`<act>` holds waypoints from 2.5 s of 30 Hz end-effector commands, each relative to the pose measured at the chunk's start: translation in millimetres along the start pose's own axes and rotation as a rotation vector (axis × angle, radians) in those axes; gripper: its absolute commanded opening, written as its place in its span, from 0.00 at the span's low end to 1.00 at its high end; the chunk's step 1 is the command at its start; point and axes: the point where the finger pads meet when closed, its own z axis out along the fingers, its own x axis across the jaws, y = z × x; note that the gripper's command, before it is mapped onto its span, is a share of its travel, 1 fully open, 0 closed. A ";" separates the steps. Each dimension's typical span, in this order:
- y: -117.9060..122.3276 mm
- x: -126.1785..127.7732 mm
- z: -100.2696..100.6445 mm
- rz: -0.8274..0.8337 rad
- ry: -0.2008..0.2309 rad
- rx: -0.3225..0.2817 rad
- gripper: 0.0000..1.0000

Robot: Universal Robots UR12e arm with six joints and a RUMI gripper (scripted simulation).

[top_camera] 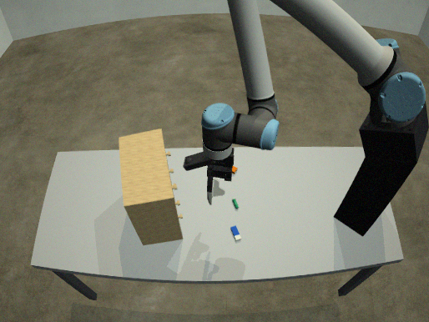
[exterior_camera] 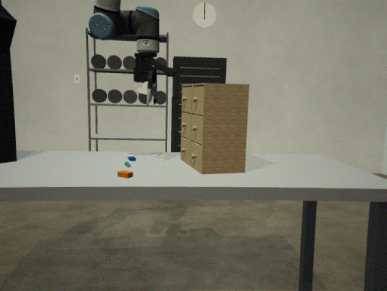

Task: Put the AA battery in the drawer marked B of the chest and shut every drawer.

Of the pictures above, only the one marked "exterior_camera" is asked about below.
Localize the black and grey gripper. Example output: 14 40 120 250
134 52 157 106

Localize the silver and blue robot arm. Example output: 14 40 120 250
89 0 175 77

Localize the light wooden chest of drawers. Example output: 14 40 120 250
181 83 249 174

